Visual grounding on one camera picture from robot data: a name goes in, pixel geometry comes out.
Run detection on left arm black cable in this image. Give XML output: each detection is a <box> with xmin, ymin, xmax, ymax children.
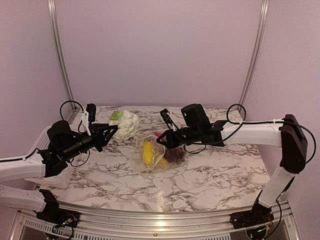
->
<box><xmin>59</xmin><ymin>100</ymin><xmax>92</xmax><ymax>168</ymax></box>

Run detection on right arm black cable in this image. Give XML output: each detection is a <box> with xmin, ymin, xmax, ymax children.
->
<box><xmin>183</xmin><ymin>103</ymin><xmax>317</xmax><ymax>166</ymax></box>

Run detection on left aluminium corner post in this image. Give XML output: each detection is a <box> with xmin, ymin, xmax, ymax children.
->
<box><xmin>47</xmin><ymin>0</ymin><xmax>74</xmax><ymax>101</ymax></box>

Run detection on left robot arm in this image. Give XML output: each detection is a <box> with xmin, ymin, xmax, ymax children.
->
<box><xmin>0</xmin><ymin>120</ymin><xmax>118</xmax><ymax>223</ymax></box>

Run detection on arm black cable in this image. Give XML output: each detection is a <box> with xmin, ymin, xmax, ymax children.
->
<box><xmin>59</xmin><ymin>100</ymin><xmax>92</xmax><ymax>168</ymax></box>
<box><xmin>183</xmin><ymin>103</ymin><xmax>317</xmax><ymax>166</ymax></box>

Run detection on white fake cauliflower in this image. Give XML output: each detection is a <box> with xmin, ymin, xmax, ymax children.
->
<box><xmin>109</xmin><ymin>110</ymin><xmax>140</xmax><ymax>142</ymax></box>

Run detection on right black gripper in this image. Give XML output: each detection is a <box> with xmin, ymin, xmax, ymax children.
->
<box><xmin>156</xmin><ymin>125</ymin><xmax>201</xmax><ymax>149</ymax></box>

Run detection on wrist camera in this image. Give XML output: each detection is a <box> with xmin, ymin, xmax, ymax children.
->
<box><xmin>160</xmin><ymin>108</ymin><xmax>178</xmax><ymax>132</ymax></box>
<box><xmin>81</xmin><ymin>103</ymin><xmax>97</xmax><ymax>131</ymax></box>

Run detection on aluminium front rail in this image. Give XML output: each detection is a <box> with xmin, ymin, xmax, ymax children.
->
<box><xmin>9</xmin><ymin>197</ymin><xmax>301</xmax><ymax>240</ymax></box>

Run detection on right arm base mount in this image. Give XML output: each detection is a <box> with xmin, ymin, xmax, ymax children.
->
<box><xmin>230</xmin><ymin>210</ymin><xmax>274</xmax><ymax>229</ymax></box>

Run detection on orange fake tomato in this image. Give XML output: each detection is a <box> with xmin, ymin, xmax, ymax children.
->
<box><xmin>154</xmin><ymin>132</ymin><xmax>162</xmax><ymax>138</ymax></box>

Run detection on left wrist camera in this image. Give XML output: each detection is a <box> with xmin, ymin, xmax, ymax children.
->
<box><xmin>81</xmin><ymin>103</ymin><xmax>97</xmax><ymax>131</ymax></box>

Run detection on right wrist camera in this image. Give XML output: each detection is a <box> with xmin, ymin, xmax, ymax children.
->
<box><xmin>160</xmin><ymin>108</ymin><xmax>178</xmax><ymax>132</ymax></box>

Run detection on white perforated plastic basket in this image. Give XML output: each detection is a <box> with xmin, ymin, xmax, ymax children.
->
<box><xmin>23</xmin><ymin>124</ymin><xmax>73</xmax><ymax>190</ymax></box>

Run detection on clear zip top bag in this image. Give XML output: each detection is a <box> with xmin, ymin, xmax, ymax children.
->
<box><xmin>129</xmin><ymin>133</ymin><xmax>186</xmax><ymax>173</ymax></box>

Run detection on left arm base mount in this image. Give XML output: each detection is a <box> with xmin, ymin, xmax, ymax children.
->
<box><xmin>36</xmin><ymin>208</ymin><xmax>80</xmax><ymax>228</ymax></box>

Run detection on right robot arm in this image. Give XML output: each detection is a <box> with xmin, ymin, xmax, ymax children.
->
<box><xmin>156</xmin><ymin>103</ymin><xmax>308</xmax><ymax>224</ymax></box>

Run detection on purple fake grape bunch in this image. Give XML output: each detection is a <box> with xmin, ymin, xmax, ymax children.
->
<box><xmin>163</xmin><ymin>147</ymin><xmax>186</xmax><ymax>164</ymax></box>

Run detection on yellow fake banana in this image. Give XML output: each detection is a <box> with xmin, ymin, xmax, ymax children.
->
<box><xmin>142</xmin><ymin>141</ymin><xmax>153</xmax><ymax>166</ymax></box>

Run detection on right aluminium corner post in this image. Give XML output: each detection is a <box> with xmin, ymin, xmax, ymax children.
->
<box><xmin>238</xmin><ymin>0</ymin><xmax>270</xmax><ymax>106</ymax></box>

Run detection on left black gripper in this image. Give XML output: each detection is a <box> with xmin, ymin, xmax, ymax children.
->
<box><xmin>62</xmin><ymin>123</ymin><xmax>118</xmax><ymax>161</ymax></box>

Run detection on yellow fake lemon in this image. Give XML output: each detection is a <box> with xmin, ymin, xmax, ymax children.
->
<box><xmin>156</xmin><ymin>158</ymin><xmax>169</xmax><ymax>168</ymax></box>

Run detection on aluminium corner post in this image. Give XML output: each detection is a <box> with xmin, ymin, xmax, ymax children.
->
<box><xmin>47</xmin><ymin>0</ymin><xmax>74</xmax><ymax>101</ymax></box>
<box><xmin>238</xmin><ymin>0</ymin><xmax>270</xmax><ymax>106</ymax></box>

